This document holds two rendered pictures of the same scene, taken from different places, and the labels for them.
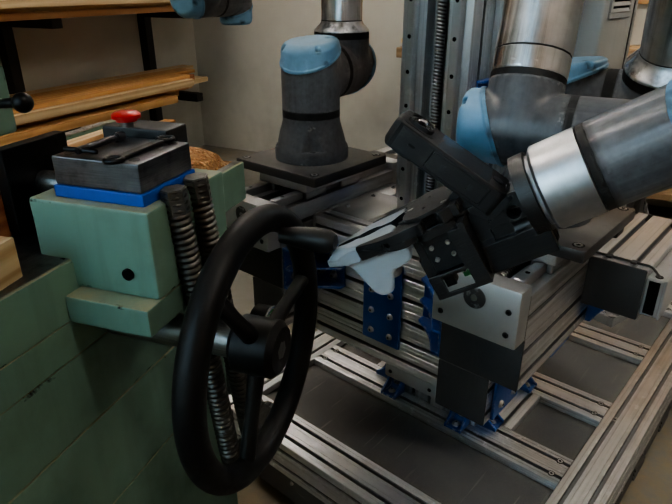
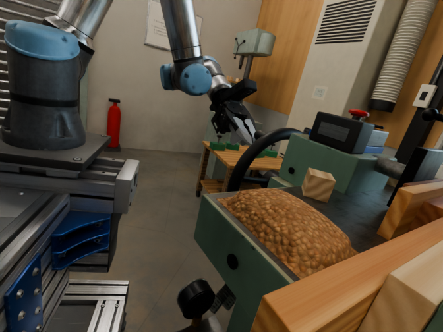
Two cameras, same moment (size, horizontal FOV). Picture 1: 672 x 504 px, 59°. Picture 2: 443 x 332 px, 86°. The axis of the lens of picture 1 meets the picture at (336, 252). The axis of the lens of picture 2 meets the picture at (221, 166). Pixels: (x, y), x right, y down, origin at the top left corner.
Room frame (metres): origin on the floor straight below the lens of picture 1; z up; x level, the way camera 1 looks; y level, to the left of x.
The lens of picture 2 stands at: (1.06, 0.29, 1.02)
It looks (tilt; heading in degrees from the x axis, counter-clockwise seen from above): 19 degrees down; 215
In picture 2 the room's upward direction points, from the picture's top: 13 degrees clockwise
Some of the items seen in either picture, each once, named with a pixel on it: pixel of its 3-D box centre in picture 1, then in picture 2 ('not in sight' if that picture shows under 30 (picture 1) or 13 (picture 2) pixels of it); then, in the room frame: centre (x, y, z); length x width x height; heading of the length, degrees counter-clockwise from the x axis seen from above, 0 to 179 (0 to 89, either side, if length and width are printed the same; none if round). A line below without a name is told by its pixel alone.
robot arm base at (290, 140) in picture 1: (311, 132); not in sight; (1.20, 0.05, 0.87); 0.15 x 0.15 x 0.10
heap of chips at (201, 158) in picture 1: (179, 156); (288, 213); (0.85, 0.23, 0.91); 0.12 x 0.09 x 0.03; 71
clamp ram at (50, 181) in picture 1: (60, 183); (395, 170); (0.61, 0.30, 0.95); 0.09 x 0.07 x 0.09; 161
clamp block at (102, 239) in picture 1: (137, 223); (334, 167); (0.58, 0.21, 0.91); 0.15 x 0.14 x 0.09; 161
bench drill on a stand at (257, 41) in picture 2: not in sight; (238, 109); (-1.22, -1.23, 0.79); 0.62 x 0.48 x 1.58; 62
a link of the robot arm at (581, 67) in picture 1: (562, 104); (45, 60); (0.87, -0.33, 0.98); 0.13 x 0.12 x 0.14; 62
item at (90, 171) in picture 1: (133, 155); (346, 130); (0.58, 0.21, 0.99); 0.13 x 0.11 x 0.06; 161
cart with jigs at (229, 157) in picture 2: not in sight; (243, 177); (-0.63, -0.62, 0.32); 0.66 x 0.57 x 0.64; 152
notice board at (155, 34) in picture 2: not in sight; (175, 29); (-0.97, -2.18, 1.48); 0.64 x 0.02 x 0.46; 154
